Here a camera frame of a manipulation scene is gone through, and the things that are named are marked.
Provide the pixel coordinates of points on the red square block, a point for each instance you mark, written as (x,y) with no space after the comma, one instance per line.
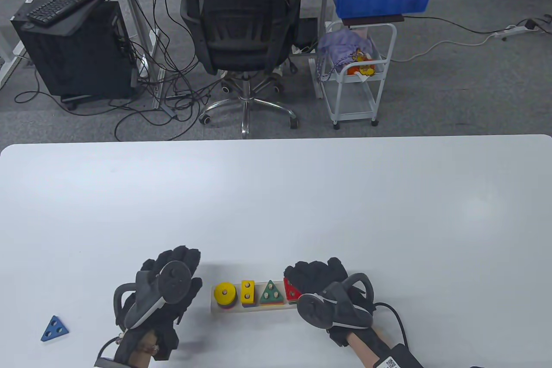
(290,292)

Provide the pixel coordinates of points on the black bag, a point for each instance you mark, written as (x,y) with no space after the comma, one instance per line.
(307,33)

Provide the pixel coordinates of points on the person's right hand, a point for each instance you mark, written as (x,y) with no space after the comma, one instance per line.
(319,275)

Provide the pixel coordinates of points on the black tracking controller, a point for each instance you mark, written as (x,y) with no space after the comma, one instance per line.
(172,284)
(315,312)

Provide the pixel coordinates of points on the white power strip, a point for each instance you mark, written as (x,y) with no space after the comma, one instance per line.
(513,31)

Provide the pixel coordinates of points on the black keyboard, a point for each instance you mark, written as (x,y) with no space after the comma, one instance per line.
(64,2)

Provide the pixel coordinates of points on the black computer tower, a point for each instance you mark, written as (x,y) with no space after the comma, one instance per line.
(77,57)

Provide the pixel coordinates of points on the white desk foot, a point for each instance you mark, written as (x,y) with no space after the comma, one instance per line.
(10,67)

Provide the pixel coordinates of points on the white desk frame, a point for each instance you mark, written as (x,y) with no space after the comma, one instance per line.
(133,12)

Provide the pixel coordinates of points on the brown board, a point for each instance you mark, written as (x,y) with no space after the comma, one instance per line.
(373,19)

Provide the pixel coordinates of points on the purple cloth bag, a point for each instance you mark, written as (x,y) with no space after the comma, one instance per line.
(340,44)

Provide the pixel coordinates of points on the orange plush toy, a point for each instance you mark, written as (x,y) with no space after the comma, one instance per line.
(364,69)

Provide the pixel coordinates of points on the blue triangle block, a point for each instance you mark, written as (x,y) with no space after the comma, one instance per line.
(54,329)

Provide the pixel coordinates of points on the yellow round block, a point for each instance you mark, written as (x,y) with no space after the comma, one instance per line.
(220,292)

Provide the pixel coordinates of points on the person's left forearm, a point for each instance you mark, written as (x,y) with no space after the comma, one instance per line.
(142,357)

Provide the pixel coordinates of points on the green triangle block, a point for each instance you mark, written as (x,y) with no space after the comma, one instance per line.
(271,299)

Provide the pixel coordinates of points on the black labelled box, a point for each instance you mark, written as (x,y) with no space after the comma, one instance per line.
(103,363)
(396,359)

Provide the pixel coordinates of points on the person's right forearm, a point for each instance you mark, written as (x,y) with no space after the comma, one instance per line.
(366,348)

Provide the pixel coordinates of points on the person's left hand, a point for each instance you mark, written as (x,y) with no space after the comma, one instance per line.
(185,256)

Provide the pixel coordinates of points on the white utility cart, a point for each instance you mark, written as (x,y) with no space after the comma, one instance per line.
(350,102)

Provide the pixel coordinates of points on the yellow rectangle block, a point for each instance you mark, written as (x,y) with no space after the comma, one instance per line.
(248,297)

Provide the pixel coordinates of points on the wooden post board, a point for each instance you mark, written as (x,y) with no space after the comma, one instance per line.
(258,309)

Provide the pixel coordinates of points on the black mesh office chair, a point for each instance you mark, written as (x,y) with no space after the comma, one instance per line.
(241,18)

